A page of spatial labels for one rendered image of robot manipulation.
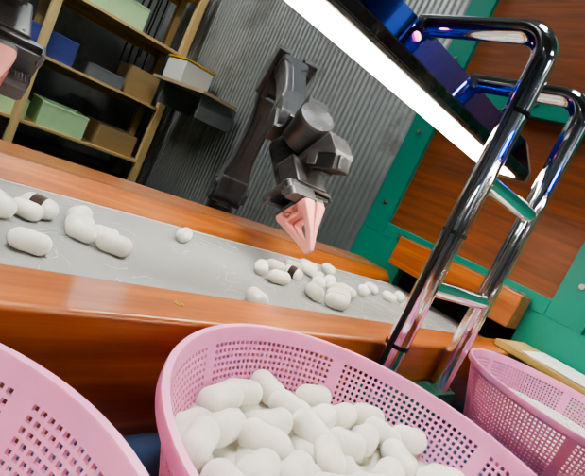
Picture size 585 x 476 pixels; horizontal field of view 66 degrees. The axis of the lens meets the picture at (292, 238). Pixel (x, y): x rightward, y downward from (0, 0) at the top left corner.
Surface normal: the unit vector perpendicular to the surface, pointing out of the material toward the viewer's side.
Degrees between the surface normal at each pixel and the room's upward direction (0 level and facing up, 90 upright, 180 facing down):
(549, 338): 90
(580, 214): 90
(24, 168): 45
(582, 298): 90
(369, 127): 90
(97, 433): 75
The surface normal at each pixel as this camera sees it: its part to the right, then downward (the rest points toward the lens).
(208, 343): 0.93, 0.18
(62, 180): 0.73, -0.36
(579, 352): -0.68, -0.22
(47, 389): -0.19, -0.25
